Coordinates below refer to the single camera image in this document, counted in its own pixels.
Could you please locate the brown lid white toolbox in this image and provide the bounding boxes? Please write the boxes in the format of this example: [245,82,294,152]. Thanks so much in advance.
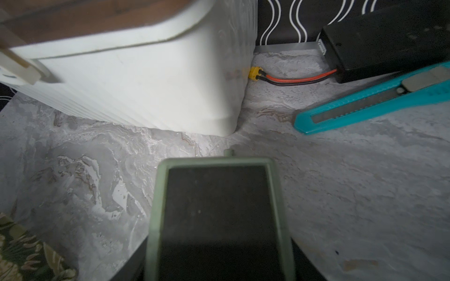
[1,1,258,137]

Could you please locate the teal utility knife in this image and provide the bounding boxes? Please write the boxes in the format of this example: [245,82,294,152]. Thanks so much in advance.
[294,62,450,135]

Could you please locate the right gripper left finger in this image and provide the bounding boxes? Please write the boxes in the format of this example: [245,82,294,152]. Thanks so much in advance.
[110,238,148,281]

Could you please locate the cream tote bag green handles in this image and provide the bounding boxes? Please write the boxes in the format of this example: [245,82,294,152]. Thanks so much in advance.
[1,213,77,281]

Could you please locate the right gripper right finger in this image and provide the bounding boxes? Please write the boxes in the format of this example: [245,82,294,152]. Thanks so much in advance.
[291,238,326,281]

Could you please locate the red black battery cable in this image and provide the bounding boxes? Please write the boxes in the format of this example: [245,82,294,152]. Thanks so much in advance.
[248,66,338,87]

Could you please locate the black battery pack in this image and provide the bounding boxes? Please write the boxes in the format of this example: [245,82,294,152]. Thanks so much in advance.
[318,1,450,83]

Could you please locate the green pencil sharpener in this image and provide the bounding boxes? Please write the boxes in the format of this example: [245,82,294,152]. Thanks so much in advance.
[145,150,296,281]

